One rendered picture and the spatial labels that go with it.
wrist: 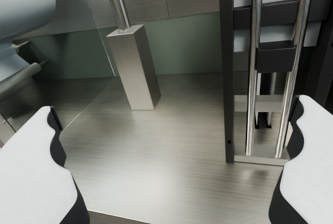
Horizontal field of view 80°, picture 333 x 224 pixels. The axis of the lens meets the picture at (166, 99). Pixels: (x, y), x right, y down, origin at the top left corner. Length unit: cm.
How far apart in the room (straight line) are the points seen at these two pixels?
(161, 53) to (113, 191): 58
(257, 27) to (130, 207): 41
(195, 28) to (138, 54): 30
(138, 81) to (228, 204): 42
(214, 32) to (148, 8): 27
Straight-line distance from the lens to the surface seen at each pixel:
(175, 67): 90
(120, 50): 63
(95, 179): 56
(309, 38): 39
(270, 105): 42
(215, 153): 53
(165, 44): 87
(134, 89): 68
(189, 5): 80
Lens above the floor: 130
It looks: 32 degrees down
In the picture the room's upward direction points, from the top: 13 degrees counter-clockwise
